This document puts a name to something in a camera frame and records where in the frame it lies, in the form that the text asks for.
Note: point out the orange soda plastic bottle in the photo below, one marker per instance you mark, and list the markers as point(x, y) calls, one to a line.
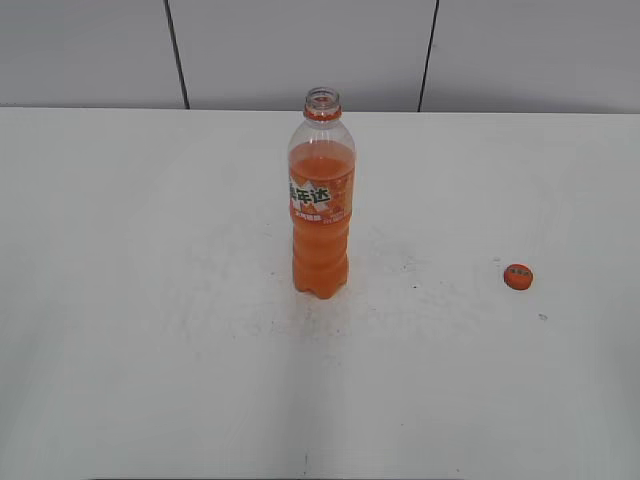
point(321, 173)

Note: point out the orange bottle cap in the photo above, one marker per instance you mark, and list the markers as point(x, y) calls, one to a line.
point(518, 277)

